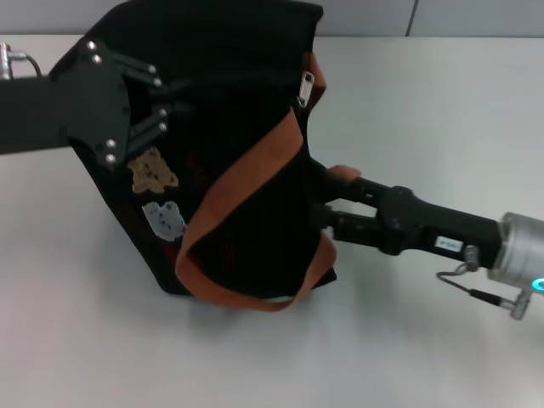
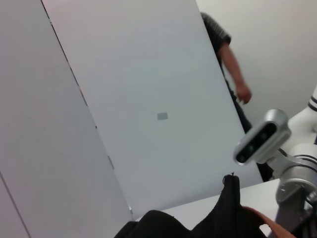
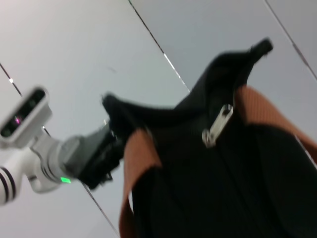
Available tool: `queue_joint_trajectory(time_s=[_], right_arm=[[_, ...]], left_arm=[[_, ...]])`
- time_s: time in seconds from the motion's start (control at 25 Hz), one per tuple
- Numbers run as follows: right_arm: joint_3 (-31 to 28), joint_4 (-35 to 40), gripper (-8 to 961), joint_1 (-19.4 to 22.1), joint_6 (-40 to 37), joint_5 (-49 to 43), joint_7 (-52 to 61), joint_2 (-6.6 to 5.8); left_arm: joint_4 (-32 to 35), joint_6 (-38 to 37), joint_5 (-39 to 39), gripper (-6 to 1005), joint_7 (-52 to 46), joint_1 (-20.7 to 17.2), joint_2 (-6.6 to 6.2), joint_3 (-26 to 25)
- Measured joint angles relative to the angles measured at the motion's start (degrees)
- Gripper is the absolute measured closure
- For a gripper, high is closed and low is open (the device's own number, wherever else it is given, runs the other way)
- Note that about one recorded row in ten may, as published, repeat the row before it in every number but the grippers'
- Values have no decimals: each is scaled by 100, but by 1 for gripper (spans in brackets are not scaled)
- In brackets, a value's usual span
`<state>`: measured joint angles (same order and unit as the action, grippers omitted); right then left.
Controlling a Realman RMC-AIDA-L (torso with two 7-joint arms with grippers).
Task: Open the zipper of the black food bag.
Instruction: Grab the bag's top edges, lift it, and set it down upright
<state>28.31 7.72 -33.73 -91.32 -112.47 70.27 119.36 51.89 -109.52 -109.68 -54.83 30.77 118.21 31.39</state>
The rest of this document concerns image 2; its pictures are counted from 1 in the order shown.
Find black food bag orange straps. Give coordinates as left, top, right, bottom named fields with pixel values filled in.
left=113, top=173, right=294, bottom=238

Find bystander bare forearm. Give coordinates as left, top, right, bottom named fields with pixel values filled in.
left=219, top=41, right=248, bottom=90

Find bystander in dark shirt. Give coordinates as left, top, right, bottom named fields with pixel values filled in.
left=200, top=11, right=274, bottom=183

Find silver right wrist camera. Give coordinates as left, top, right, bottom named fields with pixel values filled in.
left=233, top=108, right=292, bottom=166

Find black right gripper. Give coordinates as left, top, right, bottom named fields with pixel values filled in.
left=291, top=207, right=317, bottom=238

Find bystander hand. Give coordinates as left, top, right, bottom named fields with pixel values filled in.
left=236, top=83, right=253, bottom=104

